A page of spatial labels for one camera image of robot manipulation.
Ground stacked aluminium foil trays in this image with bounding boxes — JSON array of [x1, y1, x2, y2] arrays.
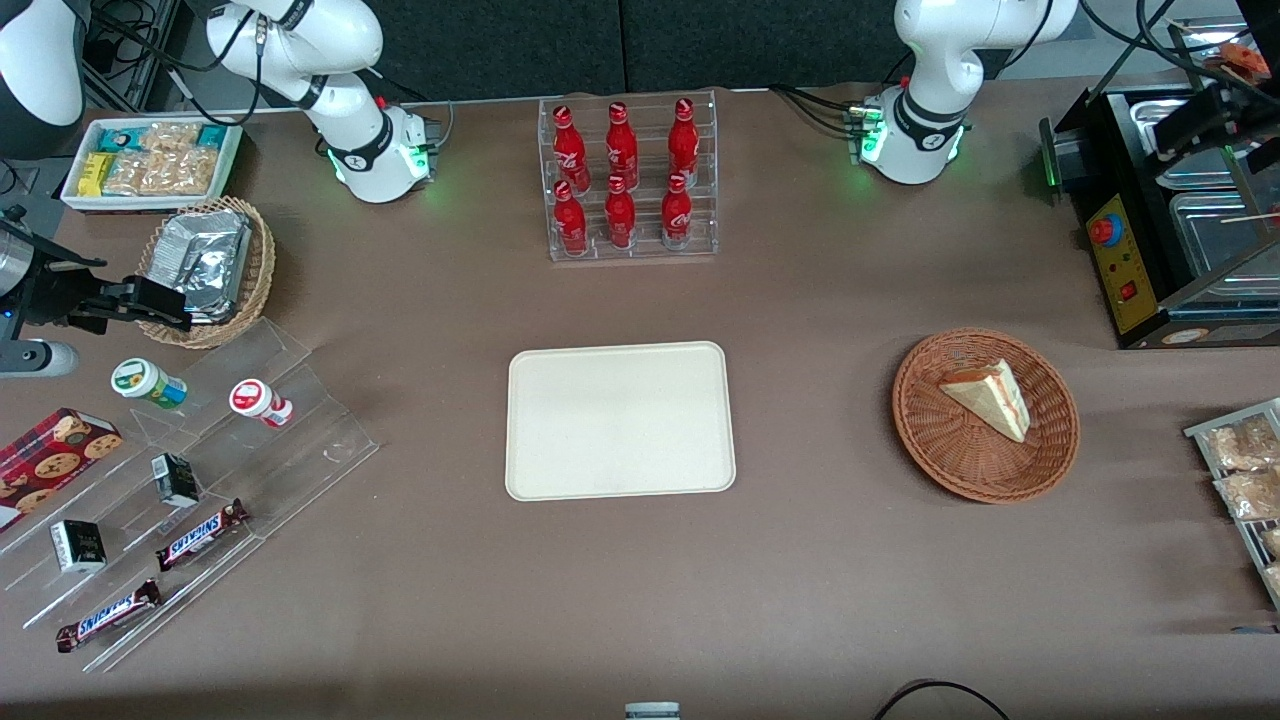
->
[[150, 208, 254, 324]]

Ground black looped cable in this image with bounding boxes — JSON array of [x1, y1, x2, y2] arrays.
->
[[873, 679, 1013, 720]]

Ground steel warmer pan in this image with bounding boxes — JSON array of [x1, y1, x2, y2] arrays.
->
[[1168, 190, 1280, 283], [1128, 92, 1226, 189]]

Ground red plaid cookie box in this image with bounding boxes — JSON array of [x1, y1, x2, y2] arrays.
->
[[0, 407, 125, 534]]

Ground grey metal rack tray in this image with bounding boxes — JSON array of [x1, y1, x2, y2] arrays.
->
[[1184, 398, 1280, 613]]

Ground red cola bottle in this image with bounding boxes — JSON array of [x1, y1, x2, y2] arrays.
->
[[552, 180, 590, 257], [552, 105, 592, 193], [667, 97, 701, 186], [603, 175, 639, 251], [605, 101, 641, 189], [660, 172, 695, 250]]

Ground clear cracker bag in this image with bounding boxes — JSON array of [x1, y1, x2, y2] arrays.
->
[[140, 122, 202, 152], [104, 150, 151, 197], [142, 147, 222, 197]]

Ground black arm base cables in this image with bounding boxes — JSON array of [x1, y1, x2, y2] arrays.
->
[[768, 84, 873, 137]]

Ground Snickers chocolate bar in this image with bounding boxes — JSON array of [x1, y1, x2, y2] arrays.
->
[[55, 578, 164, 654], [155, 498, 251, 573]]

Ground green lid cup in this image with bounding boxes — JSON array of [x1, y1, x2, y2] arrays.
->
[[110, 357, 189, 411]]

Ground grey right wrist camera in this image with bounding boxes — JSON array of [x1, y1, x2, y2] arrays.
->
[[0, 338, 79, 379]]

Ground white snack tray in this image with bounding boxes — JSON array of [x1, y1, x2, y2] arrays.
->
[[60, 118, 246, 213]]

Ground black food warmer machine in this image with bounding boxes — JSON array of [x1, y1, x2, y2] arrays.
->
[[1038, 15, 1280, 351]]

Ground small black carton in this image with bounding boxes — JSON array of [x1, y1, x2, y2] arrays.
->
[[50, 518, 109, 575], [150, 452, 202, 509]]

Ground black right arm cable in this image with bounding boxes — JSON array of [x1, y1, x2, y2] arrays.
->
[[88, 0, 269, 127]]

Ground light tan wicker basket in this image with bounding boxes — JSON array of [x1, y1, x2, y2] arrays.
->
[[135, 196, 277, 350]]

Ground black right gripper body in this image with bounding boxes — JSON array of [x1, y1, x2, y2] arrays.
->
[[0, 205, 136, 336]]

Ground clear acrylic stepped display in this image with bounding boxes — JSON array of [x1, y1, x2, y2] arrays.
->
[[0, 318, 382, 674]]

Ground beige rectangular tray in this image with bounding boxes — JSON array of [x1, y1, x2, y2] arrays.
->
[[505, 341, 738, 502]]

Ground black equipment rack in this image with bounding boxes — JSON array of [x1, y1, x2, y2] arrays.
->
[[85, 0, 213, 113]]

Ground brown round wicker basket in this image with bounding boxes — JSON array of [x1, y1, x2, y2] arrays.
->
[[892, 328, 1081, 504]]

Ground clear acrylic bottle rack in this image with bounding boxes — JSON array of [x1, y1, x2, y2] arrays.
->
[[538, 89, 720, 263]]

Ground clear bag of pastries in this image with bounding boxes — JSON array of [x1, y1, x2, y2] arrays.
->
[[1204, 414, 1280, 472], [1214, 470, 1280, 522]]

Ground red lid cup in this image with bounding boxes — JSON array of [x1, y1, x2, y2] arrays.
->
[[229, 378, 295, 429]]

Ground triangular sandwich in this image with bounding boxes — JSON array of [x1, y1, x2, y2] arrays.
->
[[938, 359, 1032, 444]]

